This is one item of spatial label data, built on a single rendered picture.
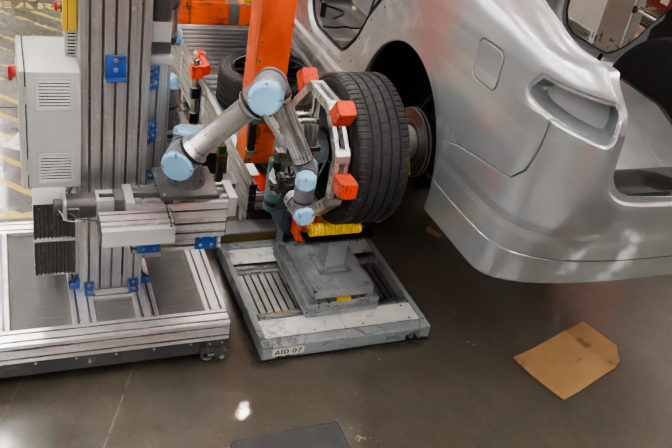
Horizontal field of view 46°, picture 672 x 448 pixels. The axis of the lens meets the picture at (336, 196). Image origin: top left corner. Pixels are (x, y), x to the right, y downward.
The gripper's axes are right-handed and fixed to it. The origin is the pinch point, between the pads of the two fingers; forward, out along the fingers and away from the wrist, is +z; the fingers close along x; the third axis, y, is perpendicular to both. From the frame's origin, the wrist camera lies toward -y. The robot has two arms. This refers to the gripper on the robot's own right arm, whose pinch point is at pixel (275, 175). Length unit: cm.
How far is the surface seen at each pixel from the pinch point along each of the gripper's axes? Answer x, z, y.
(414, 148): -69, 13, 3
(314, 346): -22, -20, -78
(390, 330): -60, -19, -75
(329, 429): 3, -90, -49
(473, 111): -60, -36, 45
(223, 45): -58, 284, -57
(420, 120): -70, 15, 16
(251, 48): -8, 72, 25
